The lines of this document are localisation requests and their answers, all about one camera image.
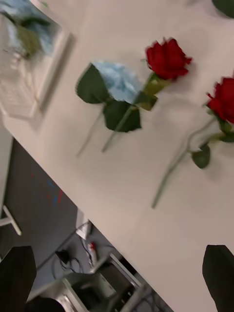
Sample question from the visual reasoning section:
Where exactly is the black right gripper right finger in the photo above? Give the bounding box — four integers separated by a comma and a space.
202, 244, 234, 312

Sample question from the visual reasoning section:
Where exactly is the shallow white box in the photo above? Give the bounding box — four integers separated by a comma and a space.
0, 0, 72, 120

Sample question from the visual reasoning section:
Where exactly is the white table leg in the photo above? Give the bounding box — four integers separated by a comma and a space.
0, 204, 22, 236

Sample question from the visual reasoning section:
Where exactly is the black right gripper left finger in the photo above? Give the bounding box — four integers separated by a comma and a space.
0, 245, 37, 312

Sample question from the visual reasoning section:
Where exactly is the red artificial rose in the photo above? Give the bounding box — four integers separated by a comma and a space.
151, 77, 234, 209
101, 38, 193, 153

